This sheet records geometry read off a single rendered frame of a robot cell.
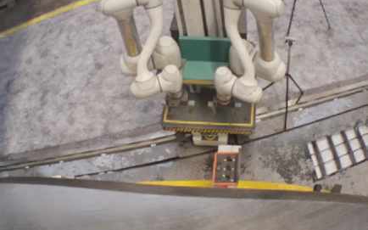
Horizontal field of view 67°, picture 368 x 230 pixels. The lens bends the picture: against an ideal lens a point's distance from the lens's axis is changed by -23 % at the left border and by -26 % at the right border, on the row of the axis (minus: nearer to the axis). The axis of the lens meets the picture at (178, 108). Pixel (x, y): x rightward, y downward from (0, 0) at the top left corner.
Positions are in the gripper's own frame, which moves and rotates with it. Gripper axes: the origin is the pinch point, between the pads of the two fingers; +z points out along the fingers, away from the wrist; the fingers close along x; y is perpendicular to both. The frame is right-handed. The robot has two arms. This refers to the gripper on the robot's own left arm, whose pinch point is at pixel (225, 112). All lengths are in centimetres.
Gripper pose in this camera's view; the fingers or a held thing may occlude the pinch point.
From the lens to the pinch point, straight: 222.2
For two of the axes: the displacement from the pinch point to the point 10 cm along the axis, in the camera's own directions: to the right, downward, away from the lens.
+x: 9.8, 0.5, -1.9
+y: -1.5, 8.1, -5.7
